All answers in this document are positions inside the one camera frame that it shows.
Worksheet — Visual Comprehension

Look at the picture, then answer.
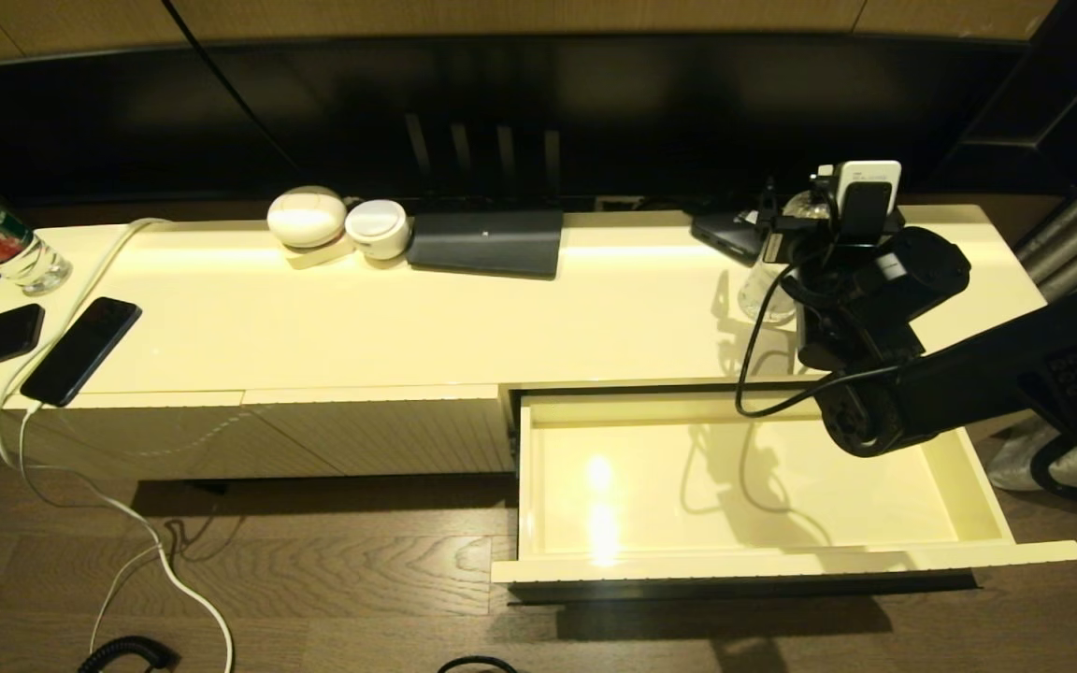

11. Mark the black box with sticker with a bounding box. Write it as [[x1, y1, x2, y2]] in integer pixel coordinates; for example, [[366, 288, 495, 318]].
[[690, 211, 766, 264]]

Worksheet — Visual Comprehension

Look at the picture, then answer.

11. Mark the white egg-shaped device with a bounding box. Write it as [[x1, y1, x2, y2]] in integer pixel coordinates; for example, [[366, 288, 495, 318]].
[[266, 186, 349, 250]]

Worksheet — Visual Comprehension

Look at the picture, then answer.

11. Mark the cream ribbed cabinet door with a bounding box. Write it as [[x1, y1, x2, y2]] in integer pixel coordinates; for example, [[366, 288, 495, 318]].
[[244, 385, 518, 476]]

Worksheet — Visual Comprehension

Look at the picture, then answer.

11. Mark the cream scratched cabinet door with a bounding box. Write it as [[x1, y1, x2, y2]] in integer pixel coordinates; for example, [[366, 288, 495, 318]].
[[0, 391, 343, 483]]

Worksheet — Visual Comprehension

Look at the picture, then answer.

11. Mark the thick white power cable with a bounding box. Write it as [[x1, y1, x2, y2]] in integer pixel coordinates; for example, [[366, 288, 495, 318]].
[[0, 219, 236, 673]]

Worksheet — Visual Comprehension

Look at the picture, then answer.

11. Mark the cream flat base block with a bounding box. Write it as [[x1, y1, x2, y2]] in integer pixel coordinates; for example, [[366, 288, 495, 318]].
[[284, 234, 358, 271]]

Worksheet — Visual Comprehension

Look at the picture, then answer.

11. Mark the cream ribbed drawer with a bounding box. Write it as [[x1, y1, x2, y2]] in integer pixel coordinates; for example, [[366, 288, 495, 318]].
[[492, 385, 1077, 590]]

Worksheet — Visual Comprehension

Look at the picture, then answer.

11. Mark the black coiled cable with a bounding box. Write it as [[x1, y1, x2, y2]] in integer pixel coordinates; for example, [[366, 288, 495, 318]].
[[79, 636, 182, 673]]

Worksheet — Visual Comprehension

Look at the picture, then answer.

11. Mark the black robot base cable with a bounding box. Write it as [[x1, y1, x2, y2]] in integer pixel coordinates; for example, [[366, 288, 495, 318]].
[[436, 655, 521, 673]]

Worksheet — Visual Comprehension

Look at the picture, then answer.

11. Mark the thin white charging cable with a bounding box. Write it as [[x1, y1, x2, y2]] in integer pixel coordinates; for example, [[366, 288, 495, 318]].
[[17, 404, 170, 655]]

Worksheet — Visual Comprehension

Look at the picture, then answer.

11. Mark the white round device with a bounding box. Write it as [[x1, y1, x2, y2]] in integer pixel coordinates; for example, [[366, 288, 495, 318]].
[[345, 200, 412, 262]]

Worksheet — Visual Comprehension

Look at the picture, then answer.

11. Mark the cream tv cabinet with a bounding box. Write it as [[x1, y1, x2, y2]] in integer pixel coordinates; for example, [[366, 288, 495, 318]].
[[0, 206, 1077, 483]]

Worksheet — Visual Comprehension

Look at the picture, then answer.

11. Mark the clear bottle white cap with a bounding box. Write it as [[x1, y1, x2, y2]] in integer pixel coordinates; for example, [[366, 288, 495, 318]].
[[738, 192, 825, 326]]

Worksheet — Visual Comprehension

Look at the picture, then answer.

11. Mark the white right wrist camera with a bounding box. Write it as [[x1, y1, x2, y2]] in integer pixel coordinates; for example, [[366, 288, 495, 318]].
[[814, 160, 904, 246]]

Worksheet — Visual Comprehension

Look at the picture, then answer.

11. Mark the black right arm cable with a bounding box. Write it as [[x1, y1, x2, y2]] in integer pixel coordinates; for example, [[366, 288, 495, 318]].
[[735, 262, 904, 419]]

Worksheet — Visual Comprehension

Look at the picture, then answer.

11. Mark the black television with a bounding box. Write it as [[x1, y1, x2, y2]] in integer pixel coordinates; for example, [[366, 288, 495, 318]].
[[0, 37, 1030, 211]]

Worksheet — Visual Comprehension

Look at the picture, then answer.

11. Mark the dark grey router box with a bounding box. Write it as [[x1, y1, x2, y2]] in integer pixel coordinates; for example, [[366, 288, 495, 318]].
[[406, 209, 565, 280]]

